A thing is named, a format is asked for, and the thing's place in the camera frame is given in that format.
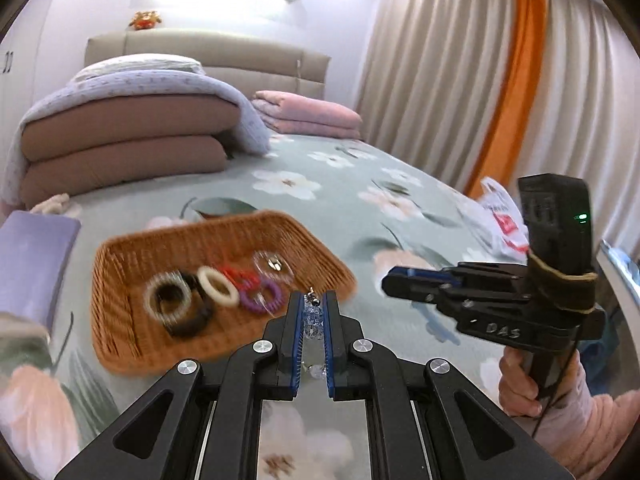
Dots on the beige curtain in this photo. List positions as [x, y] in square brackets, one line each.
[434, 74]

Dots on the light blue floral blanket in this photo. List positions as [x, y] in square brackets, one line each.
[251, 135]

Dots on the green floral bedspread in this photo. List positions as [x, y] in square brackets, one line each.
[368, 208]

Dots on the white plastic bag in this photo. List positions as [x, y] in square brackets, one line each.
[496, 222]

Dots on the white wardrobe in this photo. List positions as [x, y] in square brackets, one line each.
[7, 54]

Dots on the brown wicker basket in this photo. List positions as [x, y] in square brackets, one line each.
[126, 332]

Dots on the beige padded headboard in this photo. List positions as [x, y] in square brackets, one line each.
[248, 64]

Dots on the red cord loop charm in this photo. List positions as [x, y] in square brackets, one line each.
[241, 279]

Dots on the folded brown quilt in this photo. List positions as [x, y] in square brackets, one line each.
[119, 140]

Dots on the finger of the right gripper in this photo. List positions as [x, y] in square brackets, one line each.
[423, 275]
[423, 289]

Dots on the folded pink blanket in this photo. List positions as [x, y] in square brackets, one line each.
[290, 113]

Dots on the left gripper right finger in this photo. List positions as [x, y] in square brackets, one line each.
[425, 421]

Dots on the black wrist watch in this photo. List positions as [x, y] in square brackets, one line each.
[183, 306]

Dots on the orange curtain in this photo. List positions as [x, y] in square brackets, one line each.
[505, 135]

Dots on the person's right hand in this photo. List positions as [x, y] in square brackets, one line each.
[518, 393]

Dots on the orange plush toy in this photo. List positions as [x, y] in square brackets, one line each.
[145, 20]

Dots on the cream small cloth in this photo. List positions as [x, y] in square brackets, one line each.
[58, 205]

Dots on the blue notebook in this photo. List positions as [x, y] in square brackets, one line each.
[34, 253]

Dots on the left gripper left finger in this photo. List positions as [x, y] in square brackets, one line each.
[201, 420]

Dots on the silver metal hair clip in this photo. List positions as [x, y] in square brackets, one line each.
[273, 266]

